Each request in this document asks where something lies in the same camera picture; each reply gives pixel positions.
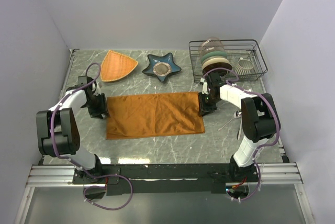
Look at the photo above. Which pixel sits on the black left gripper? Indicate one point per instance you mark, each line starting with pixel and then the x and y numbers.
pixel 102 109

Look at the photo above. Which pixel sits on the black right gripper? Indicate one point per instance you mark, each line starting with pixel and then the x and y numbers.
pixel 203 109

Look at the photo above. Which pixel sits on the orange cloth napkin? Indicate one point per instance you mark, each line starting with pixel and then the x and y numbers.
pixel 153 115

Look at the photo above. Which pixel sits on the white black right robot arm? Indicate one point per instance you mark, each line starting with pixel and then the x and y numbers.
pixel 260 125

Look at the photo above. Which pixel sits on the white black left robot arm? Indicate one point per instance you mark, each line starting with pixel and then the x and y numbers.
pixel 58 134

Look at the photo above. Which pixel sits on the silver spoon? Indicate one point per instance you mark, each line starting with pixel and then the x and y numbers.
pixel 236 115

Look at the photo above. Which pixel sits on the silver fork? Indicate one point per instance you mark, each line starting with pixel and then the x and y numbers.
pixel 239 131

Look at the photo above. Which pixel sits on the stacked ceramic plates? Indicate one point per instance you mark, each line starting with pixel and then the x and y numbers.
pixel 213 60

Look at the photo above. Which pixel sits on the orange woven triangular tray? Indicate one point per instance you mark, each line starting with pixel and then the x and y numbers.
pixel 115 66

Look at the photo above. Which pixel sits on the striped ceramic mug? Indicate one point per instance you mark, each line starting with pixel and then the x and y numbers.
pixel 244 67

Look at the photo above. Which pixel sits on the clear glass jar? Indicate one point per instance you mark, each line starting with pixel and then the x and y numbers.
pixel 212 44

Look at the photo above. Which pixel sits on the blue star-shaped dish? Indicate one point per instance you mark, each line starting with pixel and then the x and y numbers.
pixel 161 66

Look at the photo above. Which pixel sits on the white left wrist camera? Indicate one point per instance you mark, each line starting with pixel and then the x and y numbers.
pixel 96 89

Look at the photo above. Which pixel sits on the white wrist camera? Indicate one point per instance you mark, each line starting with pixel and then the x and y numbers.
pixel 96 89
pixel 204 85

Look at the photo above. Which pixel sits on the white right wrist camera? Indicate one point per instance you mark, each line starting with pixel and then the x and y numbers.
pixel 204 85

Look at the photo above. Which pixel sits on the black wire dish rack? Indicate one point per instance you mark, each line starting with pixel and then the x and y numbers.
pixel 236 49

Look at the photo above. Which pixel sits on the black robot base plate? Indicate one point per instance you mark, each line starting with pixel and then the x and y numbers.
pixel 166 178

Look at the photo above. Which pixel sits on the aluminium frame rail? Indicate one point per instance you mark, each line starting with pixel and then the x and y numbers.
pixel 62 175

